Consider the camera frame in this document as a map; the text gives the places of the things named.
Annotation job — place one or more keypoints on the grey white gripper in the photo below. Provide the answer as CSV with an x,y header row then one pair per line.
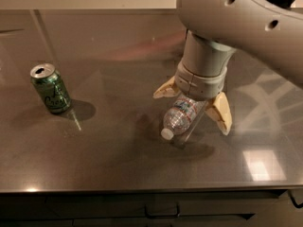
x,y
199,85

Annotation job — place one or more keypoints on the clear plastic water bottle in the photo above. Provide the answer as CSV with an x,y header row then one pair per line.
x,y
180,116

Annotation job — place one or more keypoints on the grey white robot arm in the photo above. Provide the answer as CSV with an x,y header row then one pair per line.
x,y
216,29

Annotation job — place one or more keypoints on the green soda can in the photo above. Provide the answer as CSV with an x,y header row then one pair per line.
x,y
49,85

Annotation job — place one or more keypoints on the dark drawer handle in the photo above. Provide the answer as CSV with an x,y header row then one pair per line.
x,y
165,210

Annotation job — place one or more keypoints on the dark handle at right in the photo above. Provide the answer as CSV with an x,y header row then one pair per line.
x,y
292,198

